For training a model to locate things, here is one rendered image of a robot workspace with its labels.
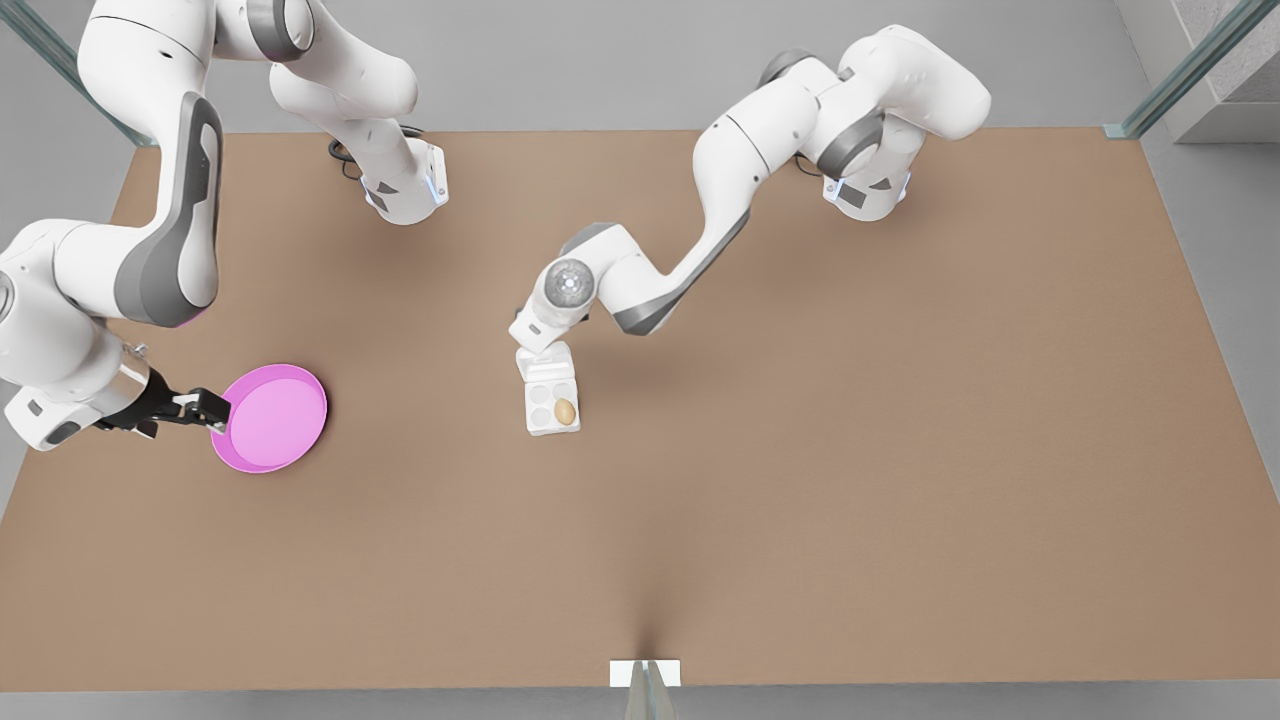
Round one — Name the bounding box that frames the silver frame post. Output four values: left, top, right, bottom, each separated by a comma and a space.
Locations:
610, 660, 682, 720
1103, 0, 1280, 140
0, 0, 157, 148

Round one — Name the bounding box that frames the white egg box lid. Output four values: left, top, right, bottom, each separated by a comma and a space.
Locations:
515, 341, 579, 385

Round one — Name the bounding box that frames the pink round plate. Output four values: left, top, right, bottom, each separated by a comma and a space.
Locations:
210, 364, 329, 474

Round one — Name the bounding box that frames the white egg box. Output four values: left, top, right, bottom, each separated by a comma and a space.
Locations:
524, 376, 583, 437

